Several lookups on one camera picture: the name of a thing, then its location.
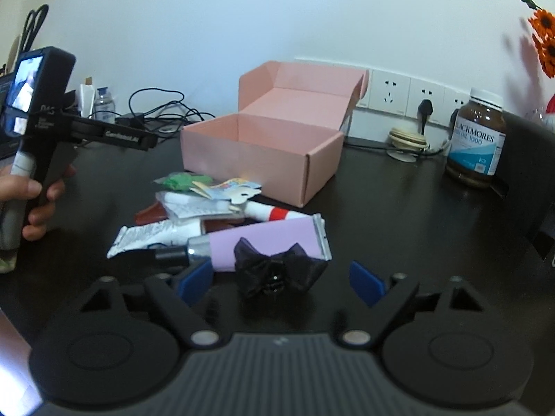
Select black bow hair clip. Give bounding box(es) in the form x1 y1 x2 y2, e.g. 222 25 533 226
234 237 329 299

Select person's left hand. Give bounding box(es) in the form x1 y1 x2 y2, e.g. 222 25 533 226
0 162 78 243

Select white tube red band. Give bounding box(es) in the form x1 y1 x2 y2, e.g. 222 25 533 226
243 203 324 223

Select white crimped tube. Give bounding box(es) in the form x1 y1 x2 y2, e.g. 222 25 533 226
107 220 204 258

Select colourful cut-out card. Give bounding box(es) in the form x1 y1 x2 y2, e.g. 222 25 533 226
191 177 263 205

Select purple tube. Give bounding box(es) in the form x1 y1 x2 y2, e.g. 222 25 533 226
155 214 334 273

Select black wall plug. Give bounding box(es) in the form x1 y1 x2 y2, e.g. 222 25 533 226
416 98 435 136

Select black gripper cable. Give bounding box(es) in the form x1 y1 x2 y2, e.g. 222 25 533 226
22 4 49 50

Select brown supplement bottle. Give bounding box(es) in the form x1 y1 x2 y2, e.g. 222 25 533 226
446 88 507 189

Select orange artificial flowers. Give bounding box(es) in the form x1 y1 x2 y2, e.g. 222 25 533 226
519 0 555 79

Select white sachet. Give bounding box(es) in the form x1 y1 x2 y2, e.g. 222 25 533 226
156 191 244 219

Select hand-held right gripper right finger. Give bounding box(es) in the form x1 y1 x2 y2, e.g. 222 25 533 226
336 261 484 349

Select cotton swab pack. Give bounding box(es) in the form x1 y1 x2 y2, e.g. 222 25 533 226
526 107 555 128

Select black looped cable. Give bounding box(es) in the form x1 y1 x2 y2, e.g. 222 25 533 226
143 104 216 135

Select green packet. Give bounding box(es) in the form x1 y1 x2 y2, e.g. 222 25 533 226
154 172 213 192

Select pink cardboard box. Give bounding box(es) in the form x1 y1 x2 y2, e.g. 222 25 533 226
181 61 370 208

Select black charging cable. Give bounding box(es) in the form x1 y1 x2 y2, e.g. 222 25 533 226
128 89 185 118

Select white tube gold cap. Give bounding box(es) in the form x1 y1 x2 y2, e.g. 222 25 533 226
79 76 96 119

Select small clear bottle blue cap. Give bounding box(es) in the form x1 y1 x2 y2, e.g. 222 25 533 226
94 86 117 123

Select black desktop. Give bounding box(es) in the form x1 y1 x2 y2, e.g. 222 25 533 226
0 130 555 356

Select beige round reel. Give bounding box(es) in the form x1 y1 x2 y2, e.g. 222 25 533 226
387 127 428 163

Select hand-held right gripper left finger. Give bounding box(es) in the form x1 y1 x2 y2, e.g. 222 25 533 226
78 259 221 349

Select white wall socket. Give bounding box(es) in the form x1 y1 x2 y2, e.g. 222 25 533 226
408 77 447 126
442 88 473 128
368 68 412 117

